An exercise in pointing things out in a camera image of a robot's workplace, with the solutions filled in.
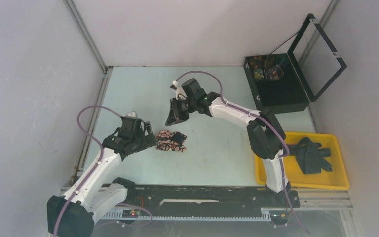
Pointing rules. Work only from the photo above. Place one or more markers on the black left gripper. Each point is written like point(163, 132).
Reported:
point(148, 140)

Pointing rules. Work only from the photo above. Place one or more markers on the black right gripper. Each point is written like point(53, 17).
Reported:
point(175, 116)

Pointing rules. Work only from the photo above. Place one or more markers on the floral rose pattern tie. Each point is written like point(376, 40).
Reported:
point(170, 141)

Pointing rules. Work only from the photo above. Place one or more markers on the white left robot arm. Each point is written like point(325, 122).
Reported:
point(77, 210)

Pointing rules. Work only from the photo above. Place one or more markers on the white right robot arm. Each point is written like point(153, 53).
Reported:
point(265, 134)

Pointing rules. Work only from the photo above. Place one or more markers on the rolled patterned tie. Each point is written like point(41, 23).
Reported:
point(258, 74)

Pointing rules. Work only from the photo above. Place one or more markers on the black storage box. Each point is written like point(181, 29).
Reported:
point(283, 96)

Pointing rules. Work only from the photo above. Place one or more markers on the rolled dark tie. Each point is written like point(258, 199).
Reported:
point(269, 61)

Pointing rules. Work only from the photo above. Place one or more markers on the rolled colourful tie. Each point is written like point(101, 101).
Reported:
point(274, 73)

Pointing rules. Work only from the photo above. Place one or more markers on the dark green tie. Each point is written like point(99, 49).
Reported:
point(310, 156)

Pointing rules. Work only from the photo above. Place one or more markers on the black framed box lid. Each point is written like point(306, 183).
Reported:
point(316, 60)

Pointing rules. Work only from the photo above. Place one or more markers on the yellow plastic tray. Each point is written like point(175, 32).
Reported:
point(335, 180)

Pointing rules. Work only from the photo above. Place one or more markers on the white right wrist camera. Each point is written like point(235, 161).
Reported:
point(178, 90)

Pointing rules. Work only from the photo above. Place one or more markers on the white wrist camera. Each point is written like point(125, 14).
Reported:
point(132, 114)
point(178, 90)

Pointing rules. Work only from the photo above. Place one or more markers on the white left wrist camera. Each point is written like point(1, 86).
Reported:
point(132, 114)

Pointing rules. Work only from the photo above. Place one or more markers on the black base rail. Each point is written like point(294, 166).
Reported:
point(208, 201)

